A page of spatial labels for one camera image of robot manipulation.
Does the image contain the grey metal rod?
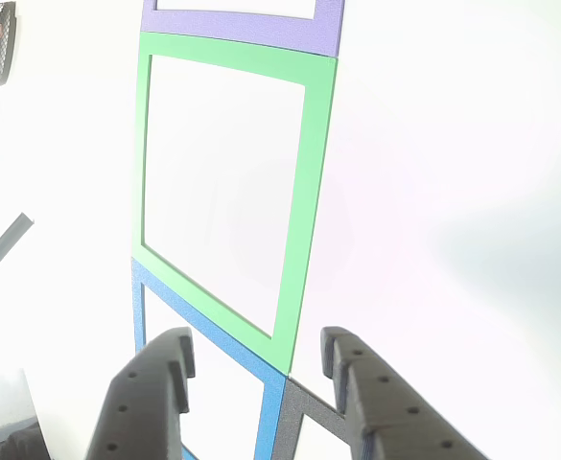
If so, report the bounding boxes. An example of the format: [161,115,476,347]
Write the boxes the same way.
[0,212,35,296]

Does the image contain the black square frame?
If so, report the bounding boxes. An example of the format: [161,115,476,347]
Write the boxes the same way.
[272,376,353,460]

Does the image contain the blue square frame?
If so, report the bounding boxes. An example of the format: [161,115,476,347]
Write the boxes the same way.
[130,256,289,460]

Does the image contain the green square frame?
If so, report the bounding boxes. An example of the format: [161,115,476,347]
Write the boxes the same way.
[132,31,339,378]

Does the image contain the purple square frame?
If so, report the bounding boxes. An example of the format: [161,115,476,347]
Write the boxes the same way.
[139,0,346,58]

